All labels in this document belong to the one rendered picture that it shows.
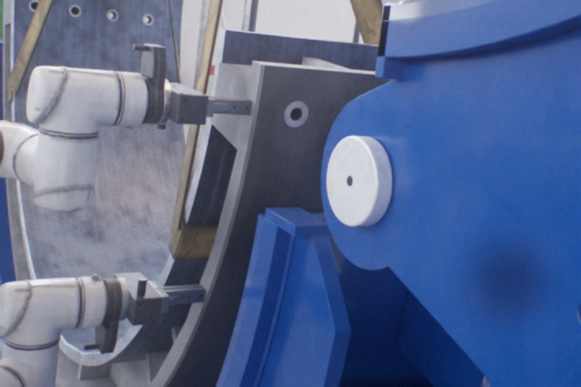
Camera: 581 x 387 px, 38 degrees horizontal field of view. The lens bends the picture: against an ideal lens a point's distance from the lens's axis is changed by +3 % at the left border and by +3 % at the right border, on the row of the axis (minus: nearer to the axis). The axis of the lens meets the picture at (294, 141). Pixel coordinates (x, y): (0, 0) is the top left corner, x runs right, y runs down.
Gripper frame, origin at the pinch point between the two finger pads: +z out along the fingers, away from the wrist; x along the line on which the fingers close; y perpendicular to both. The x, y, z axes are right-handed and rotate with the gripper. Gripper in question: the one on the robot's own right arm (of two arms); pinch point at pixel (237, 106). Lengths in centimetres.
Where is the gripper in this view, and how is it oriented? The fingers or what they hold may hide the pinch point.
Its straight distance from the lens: 142.8
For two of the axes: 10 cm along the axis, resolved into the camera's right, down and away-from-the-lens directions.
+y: -1.3, 9.8, 1.7
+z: 8.7, 0.3, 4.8
